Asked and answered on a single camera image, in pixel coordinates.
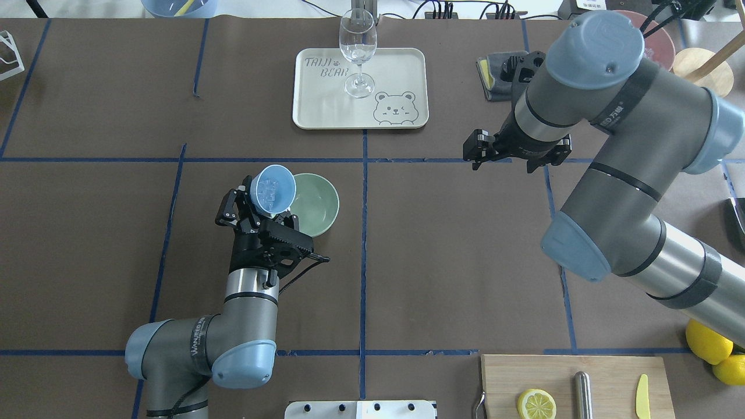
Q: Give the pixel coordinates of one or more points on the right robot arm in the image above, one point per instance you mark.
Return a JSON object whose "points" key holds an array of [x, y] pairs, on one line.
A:
{"points": [[658, 126]]}

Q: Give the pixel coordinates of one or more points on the white wire cup rack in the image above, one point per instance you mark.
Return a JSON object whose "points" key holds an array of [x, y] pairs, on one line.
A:
{"points": [[11, 60]]}

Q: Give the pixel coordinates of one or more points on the blue bowl with fork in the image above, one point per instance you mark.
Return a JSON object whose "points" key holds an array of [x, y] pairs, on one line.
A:
{"points": [[181, 9]]}

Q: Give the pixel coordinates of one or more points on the half lemon slice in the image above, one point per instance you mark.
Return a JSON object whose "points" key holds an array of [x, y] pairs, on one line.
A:
{"points": [[536, 403]]}

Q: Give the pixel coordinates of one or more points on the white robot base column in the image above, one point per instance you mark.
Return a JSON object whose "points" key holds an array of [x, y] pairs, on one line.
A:
{"points": [[362, 409]]}

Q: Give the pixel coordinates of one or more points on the wine glass on tray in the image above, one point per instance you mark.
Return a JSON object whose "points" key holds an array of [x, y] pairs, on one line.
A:
{"points": [[358, 42]]}

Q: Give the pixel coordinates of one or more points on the light blue plastic cup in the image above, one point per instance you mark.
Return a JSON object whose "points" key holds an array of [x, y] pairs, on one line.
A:
{"points": [[285, 195]]}

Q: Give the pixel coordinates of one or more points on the steel knife handle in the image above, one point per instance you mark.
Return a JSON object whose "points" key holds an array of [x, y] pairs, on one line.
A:
{"points": [[584, 398]]}

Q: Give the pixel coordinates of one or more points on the grey folded cloth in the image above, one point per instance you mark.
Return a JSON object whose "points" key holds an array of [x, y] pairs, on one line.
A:
{"points": [[497, 72]]}

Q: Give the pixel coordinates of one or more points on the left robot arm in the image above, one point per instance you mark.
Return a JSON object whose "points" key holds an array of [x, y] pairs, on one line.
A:
{"points": [[237, 347]]}

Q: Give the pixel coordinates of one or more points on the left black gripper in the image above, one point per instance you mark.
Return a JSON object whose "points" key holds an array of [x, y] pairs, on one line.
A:
{"points": [[243, 255]]}

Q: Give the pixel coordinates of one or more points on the yellow lemon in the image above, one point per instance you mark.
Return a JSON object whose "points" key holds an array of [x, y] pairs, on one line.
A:
{"points": [[731, 370], [707, 344]]}

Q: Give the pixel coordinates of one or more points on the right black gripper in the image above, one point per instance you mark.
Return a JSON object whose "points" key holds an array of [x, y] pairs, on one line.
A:
{"points": [[507, 143]]}

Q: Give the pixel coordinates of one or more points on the yellow plastic knife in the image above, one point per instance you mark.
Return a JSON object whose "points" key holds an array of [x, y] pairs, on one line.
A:
{"points": [[642, 397]]}

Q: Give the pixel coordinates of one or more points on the ice cubes in bowl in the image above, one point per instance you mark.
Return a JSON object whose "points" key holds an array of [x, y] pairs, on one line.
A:
{"points": [[266, 191]]}

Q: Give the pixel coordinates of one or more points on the pink bowl with ice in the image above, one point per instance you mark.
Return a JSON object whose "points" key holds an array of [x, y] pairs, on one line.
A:
{"points": [[659, 46]]}

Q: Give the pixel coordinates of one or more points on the green bowl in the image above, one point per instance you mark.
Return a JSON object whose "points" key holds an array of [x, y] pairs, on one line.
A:
{"points": [[316, 203]]}

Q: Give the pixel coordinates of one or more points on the wooden paper towel stand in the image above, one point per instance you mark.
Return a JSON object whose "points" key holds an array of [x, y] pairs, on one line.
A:
{"points": [[709, 69]]}

